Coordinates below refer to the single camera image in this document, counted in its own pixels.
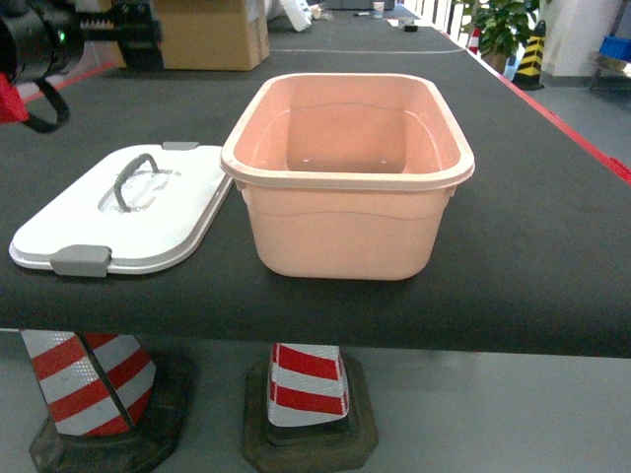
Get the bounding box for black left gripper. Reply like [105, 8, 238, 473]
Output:
[1, 1, 163, 84]

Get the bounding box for white lid with grey handle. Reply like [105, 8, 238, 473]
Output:
[9, 142, 233, 278]

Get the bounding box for pink plastic storage box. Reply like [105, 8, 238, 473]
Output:
[221, 73, 475, 281]

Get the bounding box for cardboard box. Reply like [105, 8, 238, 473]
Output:
[96, 0, 271, 72]

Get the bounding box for white paper cup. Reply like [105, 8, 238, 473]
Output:
[372, 1, 385, 19]

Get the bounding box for red white cone left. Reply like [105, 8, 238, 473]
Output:
[21, 330, 194, 472]

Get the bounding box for red white cone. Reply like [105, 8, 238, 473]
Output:
[243, 343, 379, 472]
[21, 330, 194, 472]

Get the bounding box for red white cone middle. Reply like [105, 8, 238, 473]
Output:
[243, 343, 379, 472]

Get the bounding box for green potted plant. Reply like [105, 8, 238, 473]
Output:
[458, 0, 540, 74]

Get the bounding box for yellow black traffic cone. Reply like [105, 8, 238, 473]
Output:
[513, 20, 547, 91]

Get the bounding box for black table mat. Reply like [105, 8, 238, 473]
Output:
[1, 18, 630, 358]

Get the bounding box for blue bins far right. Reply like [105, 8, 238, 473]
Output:
[598, 35, 631, 62]

